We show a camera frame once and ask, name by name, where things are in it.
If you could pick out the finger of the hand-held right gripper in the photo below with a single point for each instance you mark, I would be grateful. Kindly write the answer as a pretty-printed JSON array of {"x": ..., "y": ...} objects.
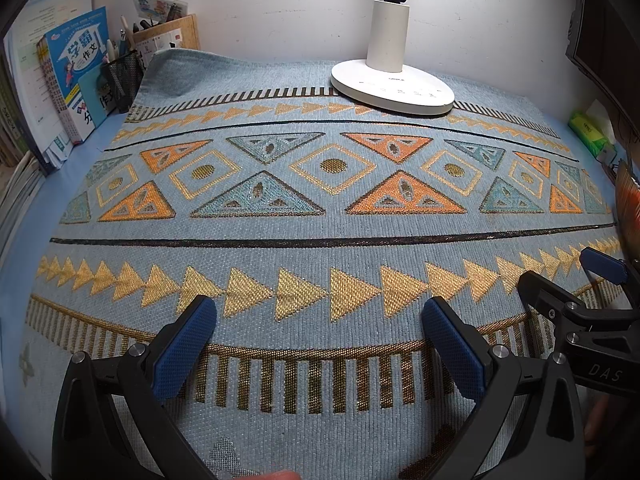
[
  {"x": 542, "y": 292},
  {"x": 602, "y": 263}
]

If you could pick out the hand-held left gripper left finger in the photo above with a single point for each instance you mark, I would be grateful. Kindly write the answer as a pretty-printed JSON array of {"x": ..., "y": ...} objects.
[{"x": 185, "y": 345}]

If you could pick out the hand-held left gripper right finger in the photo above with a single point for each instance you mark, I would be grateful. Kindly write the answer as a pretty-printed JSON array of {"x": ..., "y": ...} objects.
[{"x": 452, "y": 350}]

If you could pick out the person's right hand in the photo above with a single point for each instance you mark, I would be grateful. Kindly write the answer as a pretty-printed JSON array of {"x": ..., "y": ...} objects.
[{"x": 596, "y": 420}]

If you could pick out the person's left hand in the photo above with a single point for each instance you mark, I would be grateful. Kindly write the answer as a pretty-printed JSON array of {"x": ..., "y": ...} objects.
[{"x": 277, "y": 475}]

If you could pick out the brown ribbed object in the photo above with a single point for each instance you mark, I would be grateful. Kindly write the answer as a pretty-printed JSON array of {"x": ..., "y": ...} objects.
[{"x": 627, "y": 190}]

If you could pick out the green tissue packet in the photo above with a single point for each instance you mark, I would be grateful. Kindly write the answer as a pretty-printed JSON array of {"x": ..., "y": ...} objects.
[{"x": 592, "y": 132}]

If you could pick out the blue patterned woven mat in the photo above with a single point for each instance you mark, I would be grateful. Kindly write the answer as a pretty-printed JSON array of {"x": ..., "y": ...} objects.
[{"x": 320, "y": 240}]

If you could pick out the stack of flat books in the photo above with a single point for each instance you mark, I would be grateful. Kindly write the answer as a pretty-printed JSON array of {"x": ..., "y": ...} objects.
[{"x": 15, "y": 200}]

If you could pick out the black monitor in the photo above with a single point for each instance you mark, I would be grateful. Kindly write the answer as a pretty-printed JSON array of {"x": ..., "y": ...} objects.
[{"x": 600, "y": 25}]

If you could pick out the white desk lamp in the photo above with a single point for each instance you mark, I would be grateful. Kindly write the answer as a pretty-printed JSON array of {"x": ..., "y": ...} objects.
[{"x": 395, "y": 90}]

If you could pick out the black mesh pen holder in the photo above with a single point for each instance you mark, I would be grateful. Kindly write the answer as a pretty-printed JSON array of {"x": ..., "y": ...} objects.
[{"x": 125, "y": 82}]

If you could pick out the teal card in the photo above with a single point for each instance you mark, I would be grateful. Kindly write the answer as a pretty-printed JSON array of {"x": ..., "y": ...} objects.
[{"x": 95, "y": 90}]

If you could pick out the row of standing books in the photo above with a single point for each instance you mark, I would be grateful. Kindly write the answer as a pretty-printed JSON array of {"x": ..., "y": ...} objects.
[{"x": 10, "y": 120}]

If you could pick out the colourful spine book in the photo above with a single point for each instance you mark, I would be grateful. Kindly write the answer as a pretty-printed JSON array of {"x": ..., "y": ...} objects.
[{"x": 50, "y": 85}]

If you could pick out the beige desktop organizer box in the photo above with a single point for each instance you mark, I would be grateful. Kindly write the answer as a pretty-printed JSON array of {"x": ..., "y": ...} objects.
[{"x": 170, "y": 42}]

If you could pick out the blue cover study book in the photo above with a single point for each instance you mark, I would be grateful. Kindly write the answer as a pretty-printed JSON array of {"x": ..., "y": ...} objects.
[{"x": 82, "y": 47}]

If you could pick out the bundle of pens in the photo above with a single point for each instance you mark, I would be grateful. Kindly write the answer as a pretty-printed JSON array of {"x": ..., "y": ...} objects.
[{"x": 125, "y": 35}]

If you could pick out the colourful printed card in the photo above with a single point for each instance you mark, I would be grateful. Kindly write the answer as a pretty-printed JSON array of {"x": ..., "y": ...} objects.
[{"x": 156, "y": 4}]

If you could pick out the white paper booklets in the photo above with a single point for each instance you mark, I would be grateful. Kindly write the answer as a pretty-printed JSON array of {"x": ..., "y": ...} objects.
[{"x": 50, "y": 15}]

